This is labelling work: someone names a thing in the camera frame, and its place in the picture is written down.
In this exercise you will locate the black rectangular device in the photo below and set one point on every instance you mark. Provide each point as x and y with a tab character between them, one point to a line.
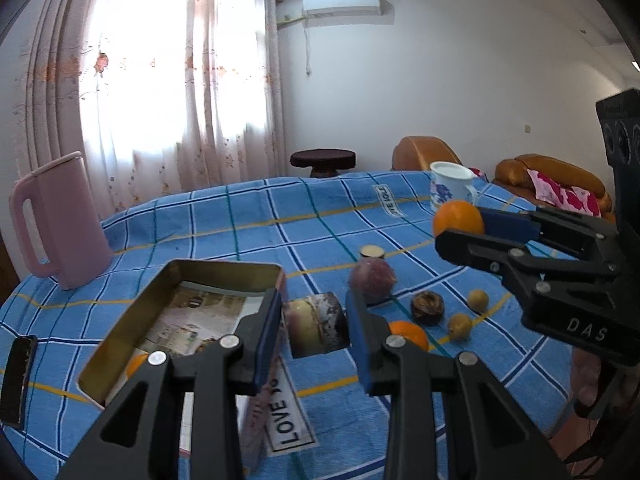
17	380

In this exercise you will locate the small yellow loquat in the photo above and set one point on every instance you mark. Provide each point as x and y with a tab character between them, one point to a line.
478	300
460	327

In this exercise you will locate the orange leather armchair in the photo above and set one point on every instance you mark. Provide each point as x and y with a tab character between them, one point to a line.
422	152

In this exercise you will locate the purple passion fruit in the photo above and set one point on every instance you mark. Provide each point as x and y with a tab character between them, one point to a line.
372	280

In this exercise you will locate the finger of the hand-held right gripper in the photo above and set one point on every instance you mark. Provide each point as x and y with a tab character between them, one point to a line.
505	225
465	247

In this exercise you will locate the blue plaid tablecloth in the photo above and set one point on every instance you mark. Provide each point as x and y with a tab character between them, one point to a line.
240	230

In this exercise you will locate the small round can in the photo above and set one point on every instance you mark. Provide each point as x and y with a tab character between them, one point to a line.
320	325

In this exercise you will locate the white air conditioner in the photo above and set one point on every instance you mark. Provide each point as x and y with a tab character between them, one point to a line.
341	2

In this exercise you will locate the rectangular metal tin box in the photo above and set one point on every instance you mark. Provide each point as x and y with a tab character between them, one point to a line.
150	310

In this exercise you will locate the pink floral cloth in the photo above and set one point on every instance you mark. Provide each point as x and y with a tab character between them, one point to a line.
565	192

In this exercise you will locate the dark round stool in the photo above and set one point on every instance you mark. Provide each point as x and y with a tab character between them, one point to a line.
322	160

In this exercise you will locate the person's right hand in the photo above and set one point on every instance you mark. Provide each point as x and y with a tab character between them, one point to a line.
590	375

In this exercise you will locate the sheer floral curtain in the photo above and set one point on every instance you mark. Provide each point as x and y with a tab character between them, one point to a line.
165	90

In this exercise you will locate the white floral enamel mug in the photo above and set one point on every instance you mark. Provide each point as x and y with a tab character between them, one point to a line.
447	187

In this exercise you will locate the dark shrivelled passion fruit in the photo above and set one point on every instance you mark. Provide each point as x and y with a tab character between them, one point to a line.
427	307

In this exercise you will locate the small round lid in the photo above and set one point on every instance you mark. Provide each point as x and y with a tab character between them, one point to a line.
371	251

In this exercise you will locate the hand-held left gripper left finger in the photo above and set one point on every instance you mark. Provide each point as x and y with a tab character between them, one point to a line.
268	345

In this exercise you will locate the orange leather sofa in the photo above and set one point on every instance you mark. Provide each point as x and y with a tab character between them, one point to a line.
520	175

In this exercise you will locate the orange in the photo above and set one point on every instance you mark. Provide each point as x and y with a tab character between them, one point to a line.
457	217
412	335

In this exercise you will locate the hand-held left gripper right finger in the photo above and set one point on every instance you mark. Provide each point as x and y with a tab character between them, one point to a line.
358	347

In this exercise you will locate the pink electric kettle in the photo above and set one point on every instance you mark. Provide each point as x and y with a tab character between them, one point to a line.
65	220

